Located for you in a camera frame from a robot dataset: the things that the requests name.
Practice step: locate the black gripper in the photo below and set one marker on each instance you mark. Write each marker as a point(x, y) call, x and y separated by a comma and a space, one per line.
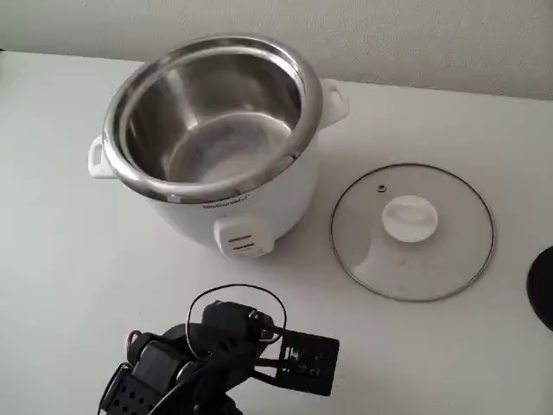
point(228, 318)

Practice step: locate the glass lid with white knob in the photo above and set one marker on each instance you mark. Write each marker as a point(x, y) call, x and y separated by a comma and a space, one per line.
point(410, 220)

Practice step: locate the white rice cooker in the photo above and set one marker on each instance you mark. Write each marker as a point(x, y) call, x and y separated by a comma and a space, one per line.
point(281, 199)

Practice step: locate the steel inner pot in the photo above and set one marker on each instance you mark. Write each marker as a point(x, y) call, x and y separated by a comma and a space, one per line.
point(207, 125)

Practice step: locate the black round object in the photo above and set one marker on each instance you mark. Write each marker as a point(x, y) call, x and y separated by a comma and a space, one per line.
point(542, 289)

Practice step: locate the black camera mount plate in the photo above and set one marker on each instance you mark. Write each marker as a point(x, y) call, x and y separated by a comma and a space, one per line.
point(315, 363)

